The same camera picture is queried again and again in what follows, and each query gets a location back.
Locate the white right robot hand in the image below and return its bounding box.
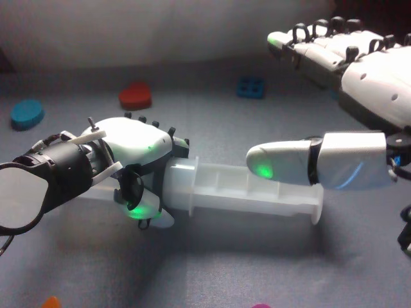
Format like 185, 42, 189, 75
245, 15, 411, 193

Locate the blue four-hole square block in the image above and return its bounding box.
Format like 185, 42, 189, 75
236, 76, 267, 99

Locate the blue round disc block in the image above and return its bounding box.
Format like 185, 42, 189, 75
10, 99, 46, 132

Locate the red heart block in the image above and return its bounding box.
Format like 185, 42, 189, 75
118, 81, 153, 109

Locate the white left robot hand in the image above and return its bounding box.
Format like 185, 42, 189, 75
80, 112, 190, 230

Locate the orange triangle block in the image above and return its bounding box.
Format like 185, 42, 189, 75
41, 295, 62, 308

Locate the large translucent plastic syringe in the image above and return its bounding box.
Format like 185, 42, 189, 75
75, 156, 324, 225

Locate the grey table cloth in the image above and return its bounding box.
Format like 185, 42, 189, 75
0, 53, 411, 308

